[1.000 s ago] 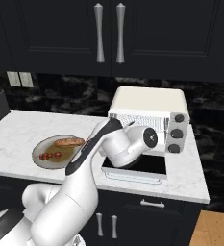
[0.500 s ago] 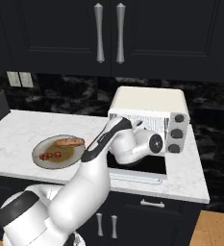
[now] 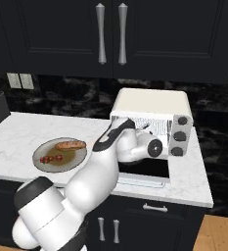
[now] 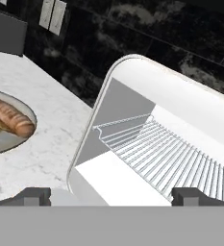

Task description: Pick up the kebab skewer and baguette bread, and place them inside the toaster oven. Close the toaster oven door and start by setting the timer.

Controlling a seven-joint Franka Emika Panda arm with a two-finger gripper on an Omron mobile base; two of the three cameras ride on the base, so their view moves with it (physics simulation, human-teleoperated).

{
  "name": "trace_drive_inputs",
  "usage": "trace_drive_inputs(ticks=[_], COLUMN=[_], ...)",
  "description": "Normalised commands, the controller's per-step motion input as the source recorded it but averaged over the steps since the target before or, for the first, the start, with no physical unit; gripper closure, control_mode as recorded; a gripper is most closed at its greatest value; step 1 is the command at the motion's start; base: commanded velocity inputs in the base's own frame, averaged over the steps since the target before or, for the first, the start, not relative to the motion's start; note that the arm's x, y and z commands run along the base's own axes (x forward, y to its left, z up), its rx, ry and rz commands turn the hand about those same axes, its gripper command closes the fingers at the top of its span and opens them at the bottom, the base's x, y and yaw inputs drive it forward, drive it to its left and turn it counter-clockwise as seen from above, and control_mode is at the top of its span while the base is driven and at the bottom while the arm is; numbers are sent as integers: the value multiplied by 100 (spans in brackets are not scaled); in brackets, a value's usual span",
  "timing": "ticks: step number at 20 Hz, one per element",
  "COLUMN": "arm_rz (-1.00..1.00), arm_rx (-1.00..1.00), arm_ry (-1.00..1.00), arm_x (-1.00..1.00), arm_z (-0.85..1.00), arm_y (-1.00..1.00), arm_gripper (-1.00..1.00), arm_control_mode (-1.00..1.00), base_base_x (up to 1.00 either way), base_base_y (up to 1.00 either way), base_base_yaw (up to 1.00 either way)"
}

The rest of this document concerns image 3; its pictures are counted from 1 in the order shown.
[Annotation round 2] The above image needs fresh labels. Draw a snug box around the silver base cupboard handle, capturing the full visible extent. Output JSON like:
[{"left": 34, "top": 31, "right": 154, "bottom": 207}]
[
  {"left": 113, "top": 219, "right": 121, "bottom": 245},
  {"left": 97, "top": 217, "right": 107, "bottom": 242}
]

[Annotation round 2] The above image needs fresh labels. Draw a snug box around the grey wall switch plate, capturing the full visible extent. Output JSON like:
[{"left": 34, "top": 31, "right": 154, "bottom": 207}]
[
  {"left": 6, "top": 73, "right": 23, "bottom": 90},
  {"left": 19, "top": 73, "right": 35, "bottom": 90}
]

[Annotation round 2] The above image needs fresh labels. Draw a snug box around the grey round plate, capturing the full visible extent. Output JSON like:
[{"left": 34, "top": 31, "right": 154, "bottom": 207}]
[{"left": 31, "top": 136, "right": 88, "bottom": 174}]

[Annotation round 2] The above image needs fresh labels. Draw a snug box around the red kebab skewer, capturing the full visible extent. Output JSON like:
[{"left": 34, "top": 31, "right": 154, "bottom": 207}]
[{"left": 39, "top": 154, "right": 64, "bottom": 165}]

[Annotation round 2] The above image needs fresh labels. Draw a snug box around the black drawer front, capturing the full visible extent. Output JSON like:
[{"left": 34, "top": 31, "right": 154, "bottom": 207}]
[{"left": 103, "top": 194, "right": 207, "bottom": 222}]

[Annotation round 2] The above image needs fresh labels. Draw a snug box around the black wall cupboard door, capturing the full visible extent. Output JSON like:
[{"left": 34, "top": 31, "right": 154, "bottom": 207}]
[
  {"left": 0, "top": 0, "right": 115, "bottom": 79},
  {"left": 113, "top": 0, "right": 228, "bottom": 85}
]

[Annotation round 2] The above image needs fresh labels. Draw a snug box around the black base cupboard door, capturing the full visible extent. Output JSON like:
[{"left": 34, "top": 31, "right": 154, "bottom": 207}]
[
  {"left": 108, "top": 214, "right": 201, "bottom": 251},
  {"left": 85, "top": 209, "right": 111, "bottom": 251}
]

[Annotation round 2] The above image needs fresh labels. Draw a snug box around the black base cupboard run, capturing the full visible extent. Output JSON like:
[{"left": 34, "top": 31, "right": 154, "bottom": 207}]
[{"left": 0, "top": 176, "right": 31, "bottom": 248}]

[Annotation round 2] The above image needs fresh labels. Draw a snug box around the silver wall cupboard handle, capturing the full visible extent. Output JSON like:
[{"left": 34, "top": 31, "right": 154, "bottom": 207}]
[
  {"left": 95, "top": 2, "right": 108, "bottom": 65},
  {"left": 117, "top": 2, "right": 129, "bottom": 66}
]

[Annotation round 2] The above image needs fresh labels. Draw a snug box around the toaster oven glass door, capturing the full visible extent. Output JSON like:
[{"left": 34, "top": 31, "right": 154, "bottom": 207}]
[{"left": 116, "top": 158, "right": 171, "bottom": 189}]

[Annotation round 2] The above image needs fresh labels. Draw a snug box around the silver drawer handle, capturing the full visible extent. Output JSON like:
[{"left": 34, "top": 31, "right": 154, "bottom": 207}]
[{"left": 142, "top": 202, "right": 169, "bottom": 214}]

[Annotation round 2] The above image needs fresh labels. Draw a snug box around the brown baguette bread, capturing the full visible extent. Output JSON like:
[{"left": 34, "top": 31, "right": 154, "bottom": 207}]
[{"left": 54, "top": 140, "right": 87, "bottom": 152}]

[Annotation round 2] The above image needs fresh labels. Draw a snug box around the white toaster oven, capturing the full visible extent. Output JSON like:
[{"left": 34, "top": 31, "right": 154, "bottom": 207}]
[{"left": 109, "top": 87, "right": 194, "bottom": 162}]

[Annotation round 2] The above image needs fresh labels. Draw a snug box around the dark toaster oven knob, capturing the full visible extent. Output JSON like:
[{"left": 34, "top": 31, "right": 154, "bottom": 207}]
[
  {"left": 173, "top": 130, "right": 187, "bottom": 142},
  {"left": 177, "top": 116, "right": 189, "bottom": 126},
  {"left": 170, "top": 146, "right": 184, "bottom": 157}
]

